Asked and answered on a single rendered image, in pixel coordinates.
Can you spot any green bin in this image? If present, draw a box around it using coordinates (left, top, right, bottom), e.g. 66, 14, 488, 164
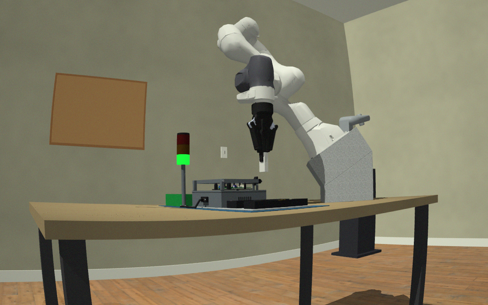
166, 194, 192, 206

